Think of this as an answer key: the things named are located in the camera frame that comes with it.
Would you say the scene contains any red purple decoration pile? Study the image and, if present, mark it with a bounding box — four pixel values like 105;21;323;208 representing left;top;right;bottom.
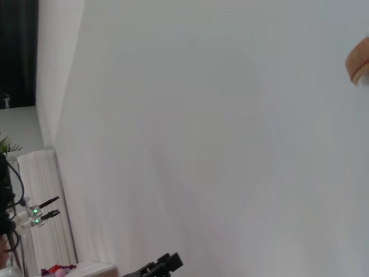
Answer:
40;263;77;275

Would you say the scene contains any blue cable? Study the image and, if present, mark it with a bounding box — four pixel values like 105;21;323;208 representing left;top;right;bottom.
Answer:
7;164;25;206

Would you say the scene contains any green plant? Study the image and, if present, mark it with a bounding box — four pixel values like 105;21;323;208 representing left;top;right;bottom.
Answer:
0;135;23;154

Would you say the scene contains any wooden dispenser stand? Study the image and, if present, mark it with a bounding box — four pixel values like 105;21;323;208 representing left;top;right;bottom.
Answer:
345;37;369;86

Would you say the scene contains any black curtain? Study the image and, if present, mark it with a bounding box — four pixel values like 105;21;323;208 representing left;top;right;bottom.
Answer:
0;0;39;110

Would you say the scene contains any black background robot torso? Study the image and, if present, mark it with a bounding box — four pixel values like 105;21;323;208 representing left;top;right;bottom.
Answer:
0;152;16;235

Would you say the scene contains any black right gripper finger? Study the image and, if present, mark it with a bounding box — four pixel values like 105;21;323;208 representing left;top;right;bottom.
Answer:
122;252;184;277

